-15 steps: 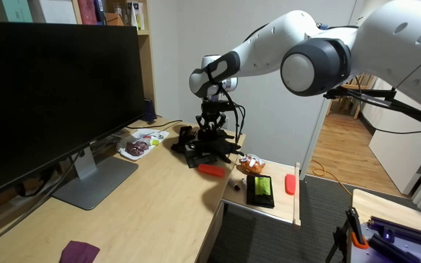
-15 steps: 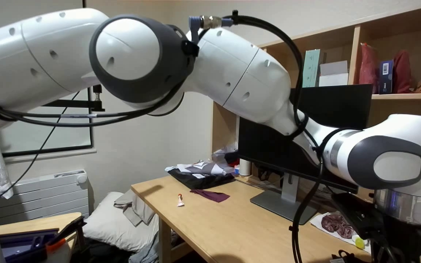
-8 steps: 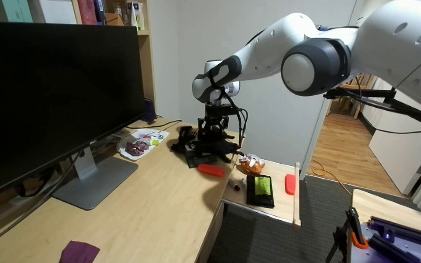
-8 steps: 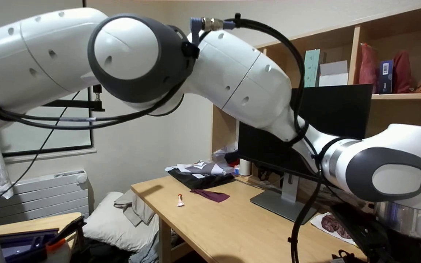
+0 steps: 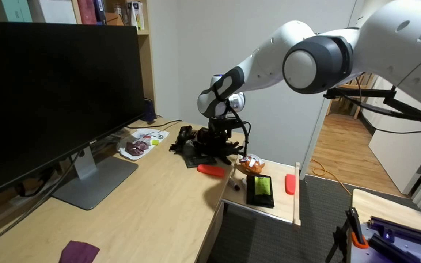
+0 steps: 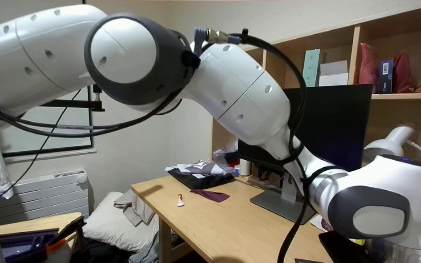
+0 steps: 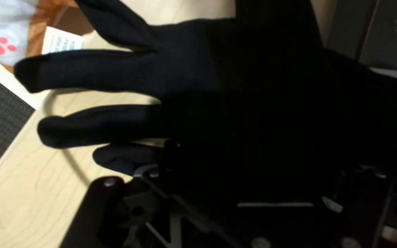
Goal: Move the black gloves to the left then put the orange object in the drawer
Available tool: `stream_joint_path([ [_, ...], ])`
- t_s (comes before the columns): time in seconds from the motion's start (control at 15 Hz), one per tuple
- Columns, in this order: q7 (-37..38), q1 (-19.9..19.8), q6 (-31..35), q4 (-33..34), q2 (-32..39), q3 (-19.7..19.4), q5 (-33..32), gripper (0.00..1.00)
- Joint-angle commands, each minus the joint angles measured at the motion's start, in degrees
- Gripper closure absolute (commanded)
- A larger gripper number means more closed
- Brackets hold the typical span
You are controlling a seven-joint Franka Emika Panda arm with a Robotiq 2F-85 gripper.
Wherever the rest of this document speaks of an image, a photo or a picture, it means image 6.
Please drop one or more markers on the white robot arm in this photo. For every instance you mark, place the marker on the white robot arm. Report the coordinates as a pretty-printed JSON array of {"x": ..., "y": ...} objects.
[{"x": 245, "y": 92}]

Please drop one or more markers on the folded black white clothes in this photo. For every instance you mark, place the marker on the folded black white clothes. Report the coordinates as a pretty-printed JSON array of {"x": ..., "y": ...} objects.
[{"x": 201, "y": 177}]

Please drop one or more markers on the white cup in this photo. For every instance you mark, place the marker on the white cup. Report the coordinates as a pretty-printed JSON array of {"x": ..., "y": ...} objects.
[{"x": 245, "y": 168}]

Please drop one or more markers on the purple cloth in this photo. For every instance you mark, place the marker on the purple cloth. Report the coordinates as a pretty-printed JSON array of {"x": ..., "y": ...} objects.
[{"x": 213, "y": 196}]

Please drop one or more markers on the small white tube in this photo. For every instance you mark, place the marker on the small white tube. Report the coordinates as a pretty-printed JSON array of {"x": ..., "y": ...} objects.
[{"x": 181, "y": 200}]

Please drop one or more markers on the grey folded cloth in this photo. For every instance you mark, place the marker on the grey folded cloth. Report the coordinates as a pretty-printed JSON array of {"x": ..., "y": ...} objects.
[{"x": 135, "y": 209}]

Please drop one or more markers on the teal book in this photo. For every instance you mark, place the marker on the teal book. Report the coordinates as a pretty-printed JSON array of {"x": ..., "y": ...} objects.
[{"x": 314, "y": 67}]

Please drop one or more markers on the black computer monitor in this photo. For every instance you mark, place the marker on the black computer monitor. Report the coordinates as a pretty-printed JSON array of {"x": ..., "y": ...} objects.
[{"x": 337, "y": 125}]

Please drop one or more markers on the white box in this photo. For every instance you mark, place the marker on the white box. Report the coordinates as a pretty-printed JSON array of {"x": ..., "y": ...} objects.
[{"x": 334, "y": 74}]

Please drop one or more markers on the white pillow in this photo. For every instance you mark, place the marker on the white pillow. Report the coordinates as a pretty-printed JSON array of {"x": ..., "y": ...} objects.
[{"x": 109, "y": 223}]

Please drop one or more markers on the wooden shelf unit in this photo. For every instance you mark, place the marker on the wooden shelf unit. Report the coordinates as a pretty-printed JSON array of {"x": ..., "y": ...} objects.
[{"x": 356, "y": 58}]

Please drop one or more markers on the dark clothing pile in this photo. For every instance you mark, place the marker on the dark clothing pile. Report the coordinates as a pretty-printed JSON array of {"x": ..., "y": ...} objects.
[{"x": 99, "y": 251}]

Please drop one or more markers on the red books on shelf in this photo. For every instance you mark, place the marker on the red books on shelf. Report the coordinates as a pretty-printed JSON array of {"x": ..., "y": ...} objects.
[{"x": 368, "y": 67}]

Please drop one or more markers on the white radiator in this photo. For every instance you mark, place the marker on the white radiator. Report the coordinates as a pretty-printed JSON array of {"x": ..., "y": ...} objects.
[{"x": 45, "y": 197}]

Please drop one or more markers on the dark blue box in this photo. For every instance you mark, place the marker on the dark blue box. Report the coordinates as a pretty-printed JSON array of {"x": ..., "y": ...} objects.
[{"x": 387, "y": 76}]

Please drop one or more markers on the orange black hand tool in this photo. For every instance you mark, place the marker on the orange black hand tool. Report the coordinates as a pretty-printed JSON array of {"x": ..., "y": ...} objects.
[{"x": 58, "y": 241}]

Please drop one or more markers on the wooden side table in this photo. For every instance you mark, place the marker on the wooden side table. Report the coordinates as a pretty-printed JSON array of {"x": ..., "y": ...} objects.
[{"x": 36, "y": 222}]

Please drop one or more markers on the maroon pouch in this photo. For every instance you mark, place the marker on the maroon pouch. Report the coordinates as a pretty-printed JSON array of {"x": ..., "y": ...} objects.
[{"x": 404, "y": 73}]

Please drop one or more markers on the purple tool tray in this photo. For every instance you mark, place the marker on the purple tool tray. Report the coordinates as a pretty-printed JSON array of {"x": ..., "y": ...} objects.
[{"x": 23, "y": 245}]

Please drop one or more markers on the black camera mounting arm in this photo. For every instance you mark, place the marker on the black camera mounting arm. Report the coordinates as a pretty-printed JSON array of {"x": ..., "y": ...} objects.
[{"x": 89, "y": 103}]

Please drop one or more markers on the black window frame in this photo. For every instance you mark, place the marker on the black window frame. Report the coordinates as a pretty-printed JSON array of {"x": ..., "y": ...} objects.
[{"x": 51, "y": 149}]

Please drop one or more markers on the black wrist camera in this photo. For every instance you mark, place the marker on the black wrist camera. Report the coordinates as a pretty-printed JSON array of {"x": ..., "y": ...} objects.
[{"x": 343, "y": 248}]

